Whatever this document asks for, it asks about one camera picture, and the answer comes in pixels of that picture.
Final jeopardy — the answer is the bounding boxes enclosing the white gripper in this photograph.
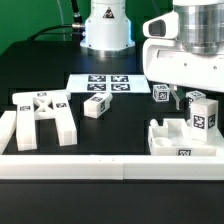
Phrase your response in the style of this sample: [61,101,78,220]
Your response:
[142,14,224,110]

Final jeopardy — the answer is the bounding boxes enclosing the white chair seat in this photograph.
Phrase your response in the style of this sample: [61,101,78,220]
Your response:
[148,118,224,157]

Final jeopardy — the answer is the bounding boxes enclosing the white tagged cube near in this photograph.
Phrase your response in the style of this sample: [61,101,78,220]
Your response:
[153,84,170,102]

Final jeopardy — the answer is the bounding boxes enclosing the white tagged cube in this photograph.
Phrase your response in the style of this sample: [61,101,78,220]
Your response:
[153,84,170,102]
[186,90,206,105]

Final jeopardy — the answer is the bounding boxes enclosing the white tagged cube far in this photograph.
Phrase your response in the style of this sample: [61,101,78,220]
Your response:
[186,90,206,105]

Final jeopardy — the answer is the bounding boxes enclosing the white marker base plate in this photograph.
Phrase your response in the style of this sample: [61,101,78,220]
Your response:
[66,74,151,93]

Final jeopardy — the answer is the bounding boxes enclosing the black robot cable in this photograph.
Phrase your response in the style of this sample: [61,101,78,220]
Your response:
[27,0,87,42]

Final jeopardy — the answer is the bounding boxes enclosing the white chair back frame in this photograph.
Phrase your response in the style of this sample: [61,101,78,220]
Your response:
[12,90,77,151]

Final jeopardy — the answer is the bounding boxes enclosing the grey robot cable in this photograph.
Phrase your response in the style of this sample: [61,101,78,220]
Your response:
[55,0,66,42]

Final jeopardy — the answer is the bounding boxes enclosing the white left fence rail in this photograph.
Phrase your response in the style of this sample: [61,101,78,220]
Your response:
[0,111,16,155]

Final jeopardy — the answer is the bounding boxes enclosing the white fence rail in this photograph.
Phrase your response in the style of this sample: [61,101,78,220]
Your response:
[0,111,16,155]
[0,155,224,180]

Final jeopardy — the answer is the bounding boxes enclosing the white front fence rail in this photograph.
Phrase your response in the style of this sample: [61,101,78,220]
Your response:
[0,155,224,180]

